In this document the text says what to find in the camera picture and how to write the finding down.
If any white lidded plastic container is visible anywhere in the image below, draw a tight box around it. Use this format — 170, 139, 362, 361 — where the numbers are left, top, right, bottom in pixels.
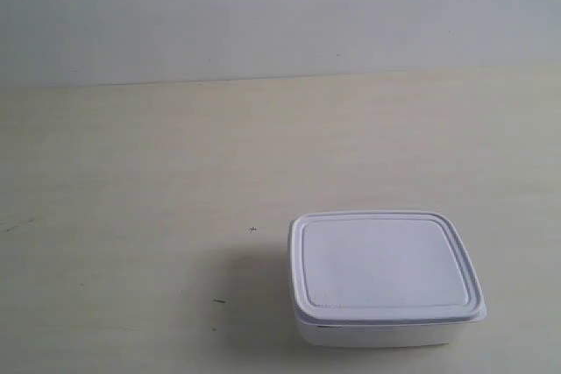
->
288, 211, 486, 349

